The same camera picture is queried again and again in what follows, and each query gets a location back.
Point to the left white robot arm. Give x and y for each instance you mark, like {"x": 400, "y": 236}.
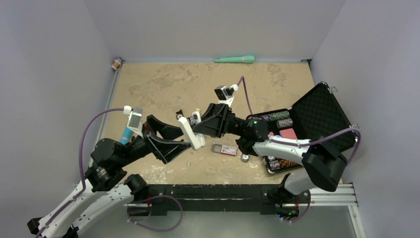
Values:
{"x": 105, "y": 185}

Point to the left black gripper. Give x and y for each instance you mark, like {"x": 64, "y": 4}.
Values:
{"x": 166, "y": 150}

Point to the black aluminium poker case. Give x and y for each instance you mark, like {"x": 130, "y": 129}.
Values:
{"x": 314, "y": 116}

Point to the black base frame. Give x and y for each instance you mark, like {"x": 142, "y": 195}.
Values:
{"x": 265, "y": 199}

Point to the red staple box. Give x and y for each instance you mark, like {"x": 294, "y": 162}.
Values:
{"x": 224, "y": 149}

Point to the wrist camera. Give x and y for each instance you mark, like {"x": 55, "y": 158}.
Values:
{"x": 225, "y": 94}
{"x": 134, "y": 119}

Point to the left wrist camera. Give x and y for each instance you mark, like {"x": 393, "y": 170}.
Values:
{"x": 134, "y": 119}

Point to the blue cylindrical tube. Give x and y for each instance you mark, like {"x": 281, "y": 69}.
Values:
{"x": 126, "y": 136}

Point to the green microphone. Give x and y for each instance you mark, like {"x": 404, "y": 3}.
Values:
{"x": 241, "y": 59}

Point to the white stapler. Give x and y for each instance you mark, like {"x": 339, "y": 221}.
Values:
{"x": 197, "y": 140}

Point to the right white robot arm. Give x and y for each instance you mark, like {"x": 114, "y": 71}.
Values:
{"x": 323, "y": 163}

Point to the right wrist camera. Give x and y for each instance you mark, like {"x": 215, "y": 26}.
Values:
{"x": 225, "y": 94}

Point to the small orange figurine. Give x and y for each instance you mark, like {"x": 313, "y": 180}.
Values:
{"x": 117, "y": 63}

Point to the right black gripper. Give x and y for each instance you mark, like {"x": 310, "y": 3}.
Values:
{"x": 215, "y": 120}

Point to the red playing card deck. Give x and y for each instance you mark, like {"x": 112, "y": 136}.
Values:
{"x": 288, "y": 134}

